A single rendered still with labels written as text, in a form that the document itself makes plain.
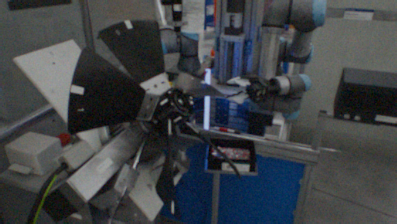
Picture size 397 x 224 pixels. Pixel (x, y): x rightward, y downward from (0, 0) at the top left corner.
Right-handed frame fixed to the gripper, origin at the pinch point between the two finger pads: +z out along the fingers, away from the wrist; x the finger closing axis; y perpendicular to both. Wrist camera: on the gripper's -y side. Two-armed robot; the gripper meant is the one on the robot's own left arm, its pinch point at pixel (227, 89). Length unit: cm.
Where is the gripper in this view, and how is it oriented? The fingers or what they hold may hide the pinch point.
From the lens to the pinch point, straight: 118.6
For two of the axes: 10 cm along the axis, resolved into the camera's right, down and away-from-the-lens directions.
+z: -9.5, 1.3, -2.7
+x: -0.4, 8.3, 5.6
